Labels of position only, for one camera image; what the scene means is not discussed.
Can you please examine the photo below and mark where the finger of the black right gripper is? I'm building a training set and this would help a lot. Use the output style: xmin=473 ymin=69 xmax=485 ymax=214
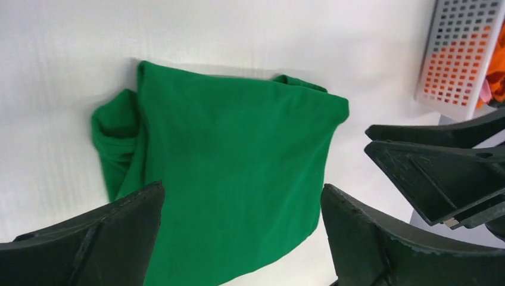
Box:
xmin=364 ymin=141 xmax=504 ymax=229
xmin=365 ymin=108 xmax=504 ymax=148

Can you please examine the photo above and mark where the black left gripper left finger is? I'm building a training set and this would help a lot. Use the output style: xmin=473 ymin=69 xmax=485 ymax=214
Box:
xmin=1 ymin=182 xmax=165 ymax=285

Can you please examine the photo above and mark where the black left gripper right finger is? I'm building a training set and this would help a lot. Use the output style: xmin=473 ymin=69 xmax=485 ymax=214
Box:
xmin=320 ymin=184 xmax=504 ymax=285

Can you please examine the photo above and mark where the green t-shirt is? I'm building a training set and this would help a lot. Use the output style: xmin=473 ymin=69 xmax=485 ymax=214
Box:
xmin=91 ymin=61 xmax=350 ymax=285

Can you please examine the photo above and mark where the pink garment in basket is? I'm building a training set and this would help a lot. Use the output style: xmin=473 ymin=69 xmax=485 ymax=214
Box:
xmin=479 ymin=79 xmax=493 ymax=104

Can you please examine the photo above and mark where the orange t-shirt in basket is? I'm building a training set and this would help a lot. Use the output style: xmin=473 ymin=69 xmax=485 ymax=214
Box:
xmin=476 ymin=24 xmax=504 ymax=109

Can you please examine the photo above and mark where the white plastic laundry basket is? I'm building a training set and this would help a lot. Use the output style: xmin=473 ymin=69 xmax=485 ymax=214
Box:
xmin=414 ymin=0 xmax=504 ymax=122

